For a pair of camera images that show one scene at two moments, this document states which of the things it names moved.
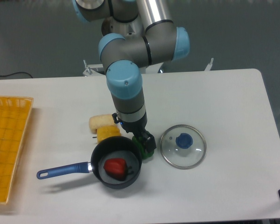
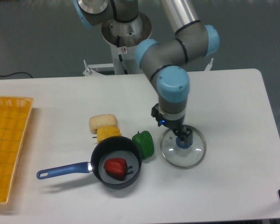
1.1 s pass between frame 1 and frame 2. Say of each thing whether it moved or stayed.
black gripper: moved
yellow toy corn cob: stayed
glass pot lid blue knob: stayed
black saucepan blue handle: stayed
